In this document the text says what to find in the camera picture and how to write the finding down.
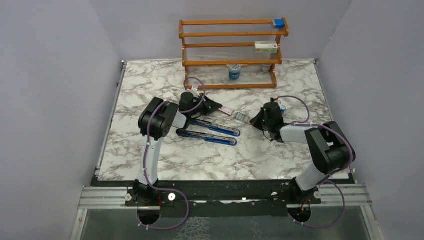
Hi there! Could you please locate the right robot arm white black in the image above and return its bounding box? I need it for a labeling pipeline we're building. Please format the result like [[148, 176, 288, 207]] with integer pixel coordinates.
[[250, 102, 356, 204]]

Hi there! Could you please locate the blue stapler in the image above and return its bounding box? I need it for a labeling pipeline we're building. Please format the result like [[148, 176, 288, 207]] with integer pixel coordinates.
[[176, 119, 241, 146]]

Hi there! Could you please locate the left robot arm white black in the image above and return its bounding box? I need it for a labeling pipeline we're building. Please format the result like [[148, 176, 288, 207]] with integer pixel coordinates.
[[133, 92, 206, 206]]

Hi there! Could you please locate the white green carton box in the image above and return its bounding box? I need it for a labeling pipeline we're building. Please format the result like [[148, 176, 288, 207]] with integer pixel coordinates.
[[254, 41, 279, 54]]

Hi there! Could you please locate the white small jar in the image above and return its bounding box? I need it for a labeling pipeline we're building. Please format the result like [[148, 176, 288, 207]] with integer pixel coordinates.
[[261, 64, 272, 73]]

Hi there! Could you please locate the blue white cup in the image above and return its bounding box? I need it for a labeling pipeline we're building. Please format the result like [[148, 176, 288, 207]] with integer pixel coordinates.
[[228, 64, 242, 80]]

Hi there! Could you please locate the grey staples tray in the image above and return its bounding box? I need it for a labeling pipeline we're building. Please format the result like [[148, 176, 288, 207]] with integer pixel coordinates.
[[234, 112, 250, 123]]

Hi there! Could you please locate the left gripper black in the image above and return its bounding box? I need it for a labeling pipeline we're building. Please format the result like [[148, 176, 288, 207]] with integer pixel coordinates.
[[188, 92, 222, 117]]

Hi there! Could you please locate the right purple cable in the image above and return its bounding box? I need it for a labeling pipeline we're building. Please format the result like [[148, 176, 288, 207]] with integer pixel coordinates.
[[273, 95, 356, 229]]

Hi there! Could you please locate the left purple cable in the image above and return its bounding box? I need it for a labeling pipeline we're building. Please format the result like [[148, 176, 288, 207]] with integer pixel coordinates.
[[136, 77, 207, 232]]

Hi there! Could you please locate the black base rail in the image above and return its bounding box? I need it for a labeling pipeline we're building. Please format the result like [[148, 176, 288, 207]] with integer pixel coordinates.
[[78, 180, 373, 220]]

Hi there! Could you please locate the orange wooden shelf rack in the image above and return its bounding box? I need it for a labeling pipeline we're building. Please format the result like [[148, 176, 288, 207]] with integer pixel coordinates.
[[178, 17, 290, 90]]

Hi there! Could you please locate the small blue capped cylinder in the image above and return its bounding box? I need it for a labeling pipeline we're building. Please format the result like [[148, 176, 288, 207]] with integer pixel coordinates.
[[280, 105, 287, 115]]

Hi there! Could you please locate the blue box on top shelf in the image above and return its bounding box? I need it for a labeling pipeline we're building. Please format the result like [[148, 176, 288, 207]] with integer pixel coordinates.
[[272, 19, 286, 29]]

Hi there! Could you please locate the purple cable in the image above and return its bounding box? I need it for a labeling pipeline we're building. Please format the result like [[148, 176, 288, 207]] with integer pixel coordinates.
[[273, 95, 356, 229], [136, 77, 207, 232]]

